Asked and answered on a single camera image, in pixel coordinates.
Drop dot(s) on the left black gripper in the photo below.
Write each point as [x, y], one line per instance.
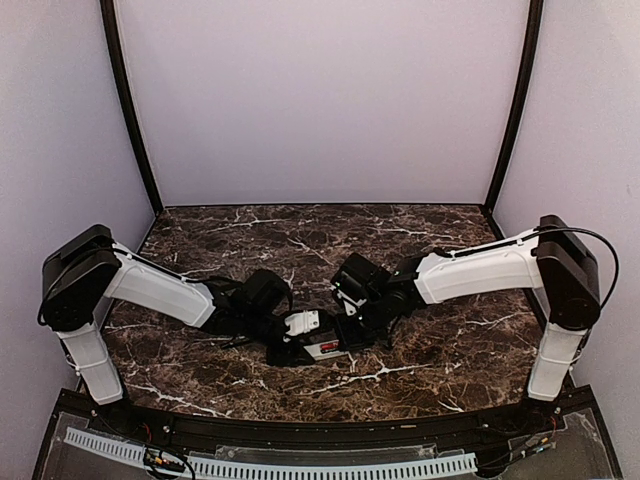
[288, 355]

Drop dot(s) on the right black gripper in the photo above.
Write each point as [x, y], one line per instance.
[349, 341]

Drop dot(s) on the red battery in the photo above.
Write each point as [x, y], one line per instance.
[329, 346]

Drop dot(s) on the white remote control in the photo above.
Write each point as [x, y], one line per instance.
[314, 351]

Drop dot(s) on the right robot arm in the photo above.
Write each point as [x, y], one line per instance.
[550, 257]

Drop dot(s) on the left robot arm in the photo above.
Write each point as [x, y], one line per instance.
[93, 266]

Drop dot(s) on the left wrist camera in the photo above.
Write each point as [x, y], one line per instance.
[300, 323]

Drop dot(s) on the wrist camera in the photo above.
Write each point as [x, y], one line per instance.
[351, 306]
[300, 323]

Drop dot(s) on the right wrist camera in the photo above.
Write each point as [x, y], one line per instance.
[351, 306]

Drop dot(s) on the black front rail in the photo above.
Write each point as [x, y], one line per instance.
[476, 428]

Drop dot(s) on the white slotted cable duct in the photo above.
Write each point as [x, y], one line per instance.
[233, 462]

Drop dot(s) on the right black frame post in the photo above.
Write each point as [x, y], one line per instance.
[526, 65]

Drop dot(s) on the black frame post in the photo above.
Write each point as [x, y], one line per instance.
[126, 101]
[526, 65]

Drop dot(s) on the left black frame post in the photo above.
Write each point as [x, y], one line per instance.
[126, 101]

